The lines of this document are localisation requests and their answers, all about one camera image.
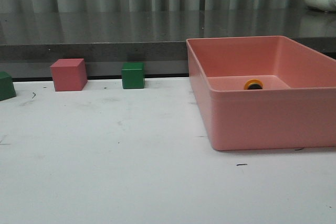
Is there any yellow push button switch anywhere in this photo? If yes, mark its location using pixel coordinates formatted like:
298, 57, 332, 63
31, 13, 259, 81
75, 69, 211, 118
244, 79, 264, 90

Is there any green cube near bin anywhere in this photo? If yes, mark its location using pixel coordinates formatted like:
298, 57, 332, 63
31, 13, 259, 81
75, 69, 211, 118
121, 62, 145, 89

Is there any pink wooden cube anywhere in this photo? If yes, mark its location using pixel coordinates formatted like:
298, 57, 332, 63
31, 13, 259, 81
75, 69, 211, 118
50, 58, 88, 92

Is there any pink plastic bin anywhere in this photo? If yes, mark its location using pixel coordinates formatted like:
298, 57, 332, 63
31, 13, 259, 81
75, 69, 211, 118
186, 36, 335, 151

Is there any grey stone counter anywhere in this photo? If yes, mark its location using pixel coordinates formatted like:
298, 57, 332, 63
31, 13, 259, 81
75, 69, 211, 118
1, 8, 335, 63

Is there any green cube far left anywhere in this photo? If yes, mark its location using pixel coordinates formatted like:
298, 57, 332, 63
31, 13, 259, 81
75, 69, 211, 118
0, 71, 16, 101

